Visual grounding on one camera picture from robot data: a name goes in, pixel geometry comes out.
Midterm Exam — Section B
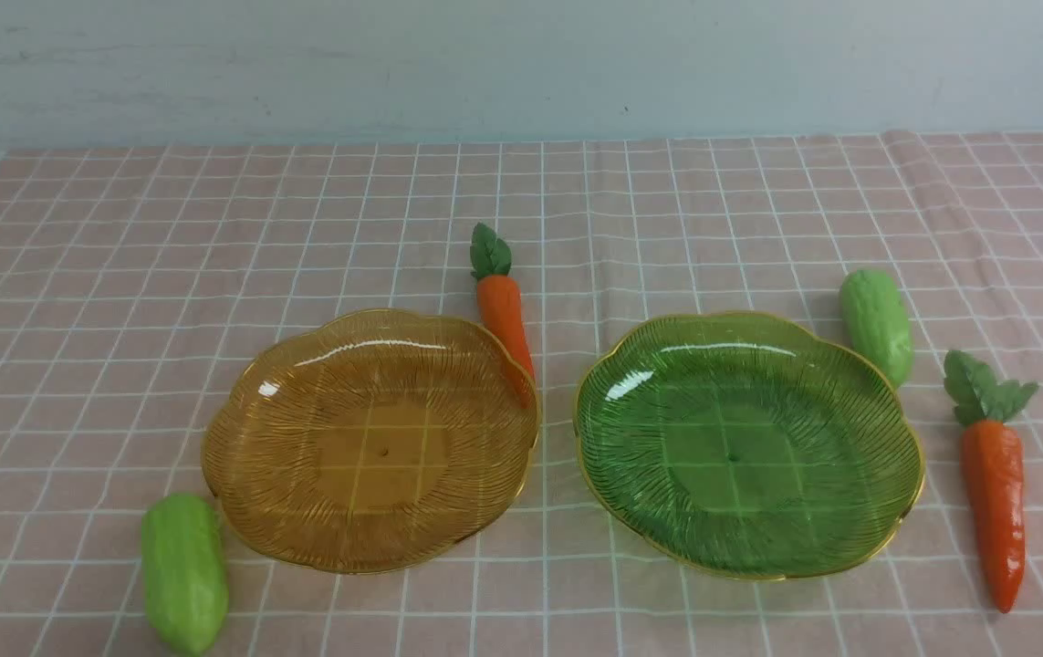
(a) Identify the short orange toy carrot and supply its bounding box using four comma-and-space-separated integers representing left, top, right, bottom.
468, 222, 535, 379

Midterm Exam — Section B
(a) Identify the green toy cucumber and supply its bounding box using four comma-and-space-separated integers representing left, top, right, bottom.
141, 492, 229, 656
839, 267, 914, 390

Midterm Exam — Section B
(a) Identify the long orange toy carrot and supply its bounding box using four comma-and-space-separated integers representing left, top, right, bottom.
944, 349, 1039, 614

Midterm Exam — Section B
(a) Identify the amber plastic plate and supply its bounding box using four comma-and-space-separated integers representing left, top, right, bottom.
201, 308, 542, 575

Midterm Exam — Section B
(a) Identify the green plastic plate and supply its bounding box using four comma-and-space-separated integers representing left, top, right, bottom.
574, 311, 925, 581

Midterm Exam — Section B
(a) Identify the pink checkered tablecloth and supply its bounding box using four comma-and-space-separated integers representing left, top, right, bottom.
0, 130, 1043, 656

